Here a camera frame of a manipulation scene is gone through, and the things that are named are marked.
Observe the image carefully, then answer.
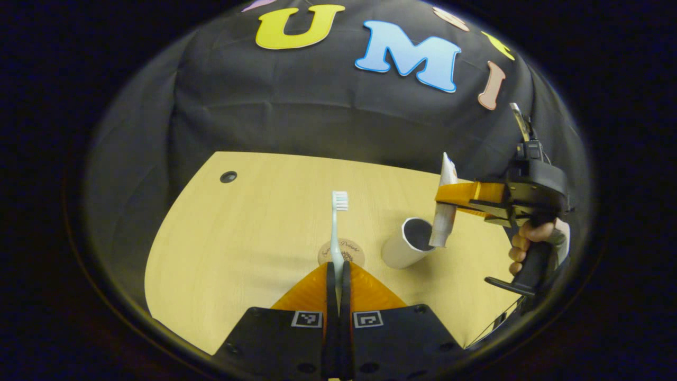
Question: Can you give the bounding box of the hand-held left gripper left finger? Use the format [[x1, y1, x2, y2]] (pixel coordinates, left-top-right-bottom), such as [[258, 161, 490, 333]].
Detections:
[[214, 261, 339, 379]]

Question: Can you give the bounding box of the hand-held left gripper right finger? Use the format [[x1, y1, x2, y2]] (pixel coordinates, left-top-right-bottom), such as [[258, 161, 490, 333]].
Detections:
[[338, 261, 466, 379]]

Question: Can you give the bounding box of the white toothpaste tube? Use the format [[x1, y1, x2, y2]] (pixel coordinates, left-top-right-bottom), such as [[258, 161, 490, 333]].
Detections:
[[428, 152, 459, 248]]

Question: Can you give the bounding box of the round brown coaster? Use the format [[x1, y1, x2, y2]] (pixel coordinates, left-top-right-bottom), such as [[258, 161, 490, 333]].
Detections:
[[317, 238, 365, 268]]

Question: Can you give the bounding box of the white toothbrush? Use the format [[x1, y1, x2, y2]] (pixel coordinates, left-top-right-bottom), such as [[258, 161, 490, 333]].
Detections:
[[331, 190, 350, 307]]

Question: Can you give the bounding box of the white cup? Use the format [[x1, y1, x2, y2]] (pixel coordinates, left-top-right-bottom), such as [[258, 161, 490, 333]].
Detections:
[[381, 217, 440, 269]]

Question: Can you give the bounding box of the light wooden desktop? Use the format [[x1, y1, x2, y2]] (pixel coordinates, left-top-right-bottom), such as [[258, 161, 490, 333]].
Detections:
[[144, 151, 529, 356]]

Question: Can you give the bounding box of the black backdrop cloth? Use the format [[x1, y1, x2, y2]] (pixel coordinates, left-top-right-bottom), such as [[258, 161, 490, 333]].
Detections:
[[85, 0, 590, 313]]

